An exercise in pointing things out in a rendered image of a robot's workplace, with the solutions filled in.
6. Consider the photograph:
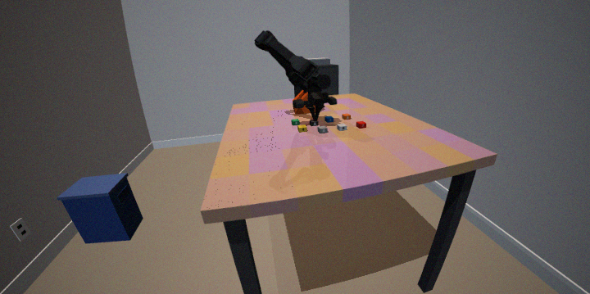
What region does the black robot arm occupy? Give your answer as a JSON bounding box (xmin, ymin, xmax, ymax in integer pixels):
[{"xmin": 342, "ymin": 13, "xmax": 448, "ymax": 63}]
[{"xmin": 254, "ymin": 30, "xmax": 330, "ymax": 106}]

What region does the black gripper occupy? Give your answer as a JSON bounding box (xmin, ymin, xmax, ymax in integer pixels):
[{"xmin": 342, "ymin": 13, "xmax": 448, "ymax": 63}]
[{"xmin": 293, "ymin": 86, "xmax": 337, "ymax": 121}]

